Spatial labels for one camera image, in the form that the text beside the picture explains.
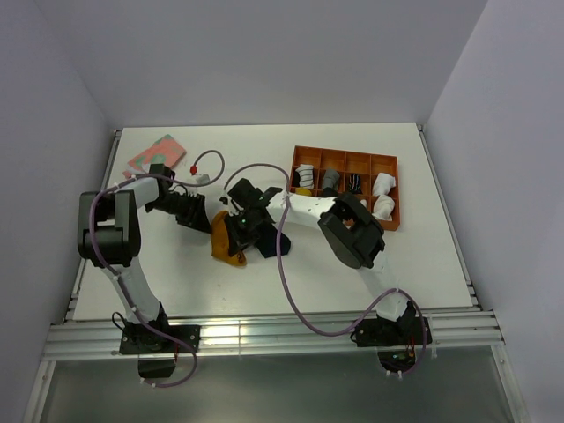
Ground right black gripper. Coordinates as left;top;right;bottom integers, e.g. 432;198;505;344
225;208;262;256

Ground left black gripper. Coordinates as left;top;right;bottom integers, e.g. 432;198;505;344
145;191;212;234

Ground navy blue sock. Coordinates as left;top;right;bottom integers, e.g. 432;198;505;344
255;223;292;258

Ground mustard yellow striped sock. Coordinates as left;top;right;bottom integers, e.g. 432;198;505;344
211;211;247;267

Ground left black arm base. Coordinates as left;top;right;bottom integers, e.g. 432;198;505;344
111;309;201;386

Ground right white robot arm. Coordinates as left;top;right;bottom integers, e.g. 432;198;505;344
220;178;420;344

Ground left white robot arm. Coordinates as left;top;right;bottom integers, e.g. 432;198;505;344
78;165;212;352

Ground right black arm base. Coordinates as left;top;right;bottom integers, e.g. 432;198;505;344
350;317;433;374

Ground pink green patterned socks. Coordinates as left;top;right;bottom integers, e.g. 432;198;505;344
122;134;186;178

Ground yellow rolled sock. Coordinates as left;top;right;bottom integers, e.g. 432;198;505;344
294;187;313;197

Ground black white striped rolled sock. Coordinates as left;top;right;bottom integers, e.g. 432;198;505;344
294;164;315;189

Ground dark grey rolled sock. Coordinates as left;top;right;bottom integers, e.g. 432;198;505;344
320;188;338;197

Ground light grey rolled sock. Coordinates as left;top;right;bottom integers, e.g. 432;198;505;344
321;168;340;190

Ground black patterned rolled sock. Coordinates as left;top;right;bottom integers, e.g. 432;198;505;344
347;174;362;195

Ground orange divided tray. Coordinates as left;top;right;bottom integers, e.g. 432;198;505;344
290;145;401;231

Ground lower white rolled sock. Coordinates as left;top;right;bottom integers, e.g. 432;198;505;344
372;195;396;221

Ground upper white rolled sock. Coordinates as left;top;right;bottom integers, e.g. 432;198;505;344
372;173;397;197

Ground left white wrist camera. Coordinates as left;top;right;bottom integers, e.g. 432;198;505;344
189;165;211;186

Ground aluminium front rail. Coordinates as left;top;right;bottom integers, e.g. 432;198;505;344
41;309;505;361

